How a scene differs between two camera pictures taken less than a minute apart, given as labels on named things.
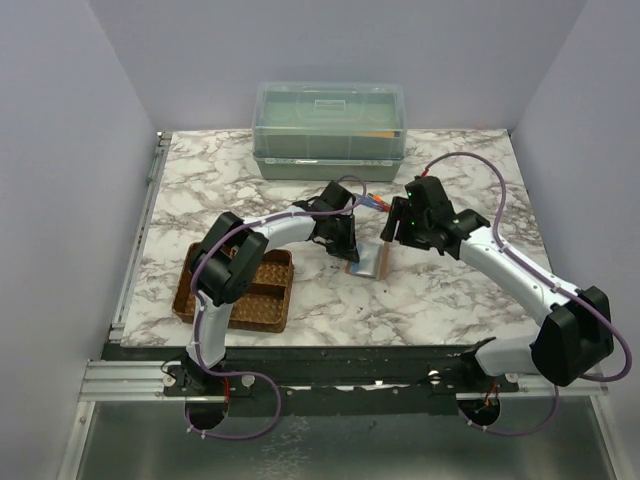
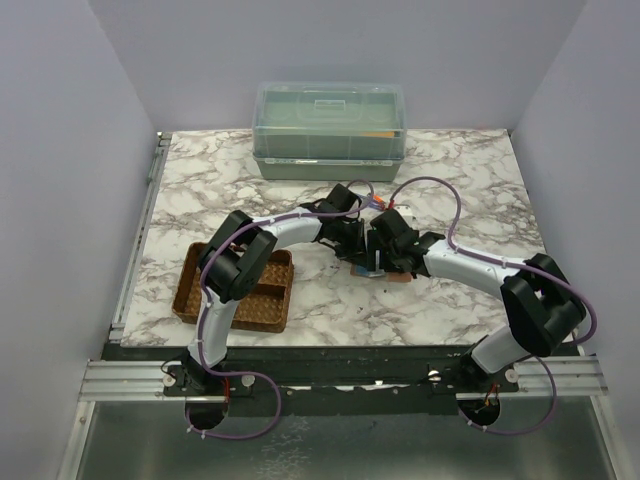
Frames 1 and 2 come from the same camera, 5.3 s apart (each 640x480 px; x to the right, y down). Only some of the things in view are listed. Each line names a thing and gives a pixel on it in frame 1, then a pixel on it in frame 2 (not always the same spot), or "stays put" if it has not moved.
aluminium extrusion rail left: (126, 381) stays put
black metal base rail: (328, 379) stays put
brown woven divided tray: (264, 306) stays put
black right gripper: (400, 210) -> (376, 244)
